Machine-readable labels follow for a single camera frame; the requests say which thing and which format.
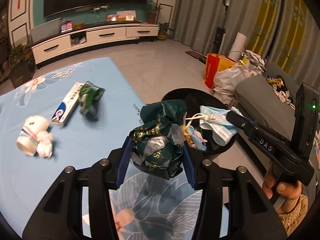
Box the red yellow shopping bag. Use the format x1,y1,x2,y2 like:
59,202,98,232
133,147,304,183
204,53,236,89

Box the right hand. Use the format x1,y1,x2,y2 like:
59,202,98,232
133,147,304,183
262,161,302,215

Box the blue face mask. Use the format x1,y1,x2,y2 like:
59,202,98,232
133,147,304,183
185,105,243,146

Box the dark green snack wrapper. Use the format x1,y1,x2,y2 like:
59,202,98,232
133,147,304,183
78,81,105,120

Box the corner potted plant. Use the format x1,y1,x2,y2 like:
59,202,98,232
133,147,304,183
157,22,173,41

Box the black trash bin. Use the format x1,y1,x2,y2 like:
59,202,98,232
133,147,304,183
162,88,239,160

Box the white paper cup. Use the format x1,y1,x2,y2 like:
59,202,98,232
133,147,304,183
16,115,50,156

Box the grey curtain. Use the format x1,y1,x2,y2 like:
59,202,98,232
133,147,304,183
172,0,319,88

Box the blue white medicine box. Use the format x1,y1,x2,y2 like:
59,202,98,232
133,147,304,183
51,82,84,126

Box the white plastic bag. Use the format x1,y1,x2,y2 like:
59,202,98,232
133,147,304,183
214,60,264,97

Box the white paper roll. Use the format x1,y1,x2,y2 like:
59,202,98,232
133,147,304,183
228,32,247,62

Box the white tissue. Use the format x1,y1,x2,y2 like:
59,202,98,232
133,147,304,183
36,131,53,158

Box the grey sofa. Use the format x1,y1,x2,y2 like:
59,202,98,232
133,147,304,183
234,62,298,139

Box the standing vacuum cleaner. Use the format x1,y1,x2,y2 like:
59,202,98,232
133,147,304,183
212,0,230,54

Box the white tv cabinet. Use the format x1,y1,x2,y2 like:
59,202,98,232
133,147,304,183
31,23,159,64

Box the blue floral tablecloth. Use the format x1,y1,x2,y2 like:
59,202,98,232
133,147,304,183
1,57,202,239

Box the dark green foil bag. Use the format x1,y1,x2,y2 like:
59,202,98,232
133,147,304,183
130,99,187,180

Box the potted plant stand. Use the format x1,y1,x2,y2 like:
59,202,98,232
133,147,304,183
9,43,36,88

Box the pink plastic bag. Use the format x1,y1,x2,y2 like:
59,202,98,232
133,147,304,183
187,126,207,151

